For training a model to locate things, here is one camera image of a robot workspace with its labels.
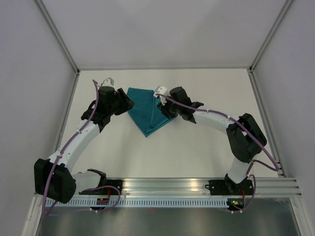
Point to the aluminium frame post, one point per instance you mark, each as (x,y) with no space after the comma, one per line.
(272,31)
(52,27)

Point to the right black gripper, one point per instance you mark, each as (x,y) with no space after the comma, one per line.
(165,112)

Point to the teal cloth napkin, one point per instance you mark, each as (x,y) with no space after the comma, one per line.
(145,112)

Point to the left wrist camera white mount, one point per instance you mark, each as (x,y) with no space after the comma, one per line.
(109,82)

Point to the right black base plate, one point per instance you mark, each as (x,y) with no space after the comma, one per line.
(216,188)

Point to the left aluminium frame post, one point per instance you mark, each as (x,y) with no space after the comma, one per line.
(52,27)

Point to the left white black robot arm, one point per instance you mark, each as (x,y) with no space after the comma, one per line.
(52,176)

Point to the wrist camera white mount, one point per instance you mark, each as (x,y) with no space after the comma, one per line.
(162,93)
(109,82)

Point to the aluminium mounting rail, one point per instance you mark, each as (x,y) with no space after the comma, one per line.
(264,187)

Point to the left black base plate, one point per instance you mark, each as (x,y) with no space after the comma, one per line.
(114,186)

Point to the right aluminium frame post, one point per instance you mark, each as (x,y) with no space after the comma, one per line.
(272,31)

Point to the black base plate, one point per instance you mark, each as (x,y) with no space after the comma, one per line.
(114,186)
(216,188)

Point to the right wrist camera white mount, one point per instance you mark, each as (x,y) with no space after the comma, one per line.
(162,93)

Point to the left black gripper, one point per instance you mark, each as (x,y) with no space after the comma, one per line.
(127,103)

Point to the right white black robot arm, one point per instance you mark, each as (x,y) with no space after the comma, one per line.
(245,137)

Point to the white slotted cable duct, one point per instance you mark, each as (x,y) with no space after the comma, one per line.
(146,202)

